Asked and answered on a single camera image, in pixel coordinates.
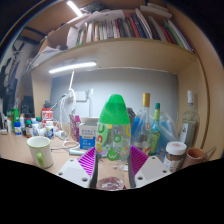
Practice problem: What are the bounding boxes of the green plastic container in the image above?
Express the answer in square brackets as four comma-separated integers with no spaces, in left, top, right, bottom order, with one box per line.
[10,108,20,125]

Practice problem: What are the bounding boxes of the hanging dark clothes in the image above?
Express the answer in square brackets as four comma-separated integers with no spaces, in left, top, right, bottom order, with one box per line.
[0,49,21,108]

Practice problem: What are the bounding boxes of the wooden shelf unit with books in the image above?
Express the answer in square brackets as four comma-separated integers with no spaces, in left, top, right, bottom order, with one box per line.
[19,1,201,79]

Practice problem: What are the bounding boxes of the small white bottle blue label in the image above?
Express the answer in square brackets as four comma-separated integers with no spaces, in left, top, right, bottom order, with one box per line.
[13,121,23,136]

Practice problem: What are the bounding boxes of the ceiling light bar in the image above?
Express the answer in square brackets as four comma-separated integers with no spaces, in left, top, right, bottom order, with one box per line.
[65,0,84,18]

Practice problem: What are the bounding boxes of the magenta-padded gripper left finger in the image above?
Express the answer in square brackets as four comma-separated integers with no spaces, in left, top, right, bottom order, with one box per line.
[55,147,100,190]

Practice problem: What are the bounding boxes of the white wall socket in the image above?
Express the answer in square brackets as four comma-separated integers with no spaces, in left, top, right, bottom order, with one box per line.
[74,90,89,102]

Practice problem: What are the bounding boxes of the pink pouch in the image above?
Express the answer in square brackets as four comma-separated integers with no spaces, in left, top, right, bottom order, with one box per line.
[68,114,82,143]

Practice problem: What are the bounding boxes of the white desk lamp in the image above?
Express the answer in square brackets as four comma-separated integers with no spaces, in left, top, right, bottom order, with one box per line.
[58,69,78,134]

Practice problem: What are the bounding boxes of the white pill bottle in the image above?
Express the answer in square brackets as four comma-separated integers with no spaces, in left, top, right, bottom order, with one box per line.
[45,120,56,140]

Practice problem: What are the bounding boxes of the white mug with green handle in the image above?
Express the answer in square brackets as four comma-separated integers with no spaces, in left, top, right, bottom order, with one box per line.
[26,135,55,170]

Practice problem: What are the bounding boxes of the small dark brown bottle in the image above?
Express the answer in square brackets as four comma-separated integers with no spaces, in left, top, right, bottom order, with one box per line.
[25,119,34,139]

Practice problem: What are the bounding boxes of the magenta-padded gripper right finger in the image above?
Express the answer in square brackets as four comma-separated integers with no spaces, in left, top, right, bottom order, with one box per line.
[127,144,172,190]

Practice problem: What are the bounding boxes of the tall clear bottle white cap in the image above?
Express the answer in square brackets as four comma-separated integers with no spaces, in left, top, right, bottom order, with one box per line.
[179,89,200,149]

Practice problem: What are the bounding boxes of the clear bottle with green cap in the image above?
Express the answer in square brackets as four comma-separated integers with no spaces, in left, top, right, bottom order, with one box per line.
[94,93,132,191]

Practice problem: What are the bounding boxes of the red and white container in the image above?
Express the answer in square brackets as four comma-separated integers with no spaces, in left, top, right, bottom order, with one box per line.
[41,107,54,128]

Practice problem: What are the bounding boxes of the blue plastic bag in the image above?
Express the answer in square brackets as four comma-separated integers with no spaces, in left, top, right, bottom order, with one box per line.
[159,111,181,148]

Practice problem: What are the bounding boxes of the light blue hairbrush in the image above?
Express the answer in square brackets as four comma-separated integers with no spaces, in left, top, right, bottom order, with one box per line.
[68,148,86,156]

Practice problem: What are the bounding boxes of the blue and white carton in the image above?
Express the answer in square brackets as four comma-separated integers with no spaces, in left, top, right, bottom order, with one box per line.
[78,116,100,151]

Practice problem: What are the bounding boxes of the brown jar with white lid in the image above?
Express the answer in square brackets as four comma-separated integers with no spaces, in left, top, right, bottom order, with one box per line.
[163,141,188,174]

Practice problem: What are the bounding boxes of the green glass bottle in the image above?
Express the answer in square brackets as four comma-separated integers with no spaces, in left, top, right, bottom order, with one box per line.
[148,102,162,157]

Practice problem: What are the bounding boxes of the under-shelf light bar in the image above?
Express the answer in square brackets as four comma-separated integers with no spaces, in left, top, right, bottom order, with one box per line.
[48,60,98,75]

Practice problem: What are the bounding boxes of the brown mug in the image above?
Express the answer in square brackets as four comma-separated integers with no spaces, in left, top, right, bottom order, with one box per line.
[181,146,216,169]

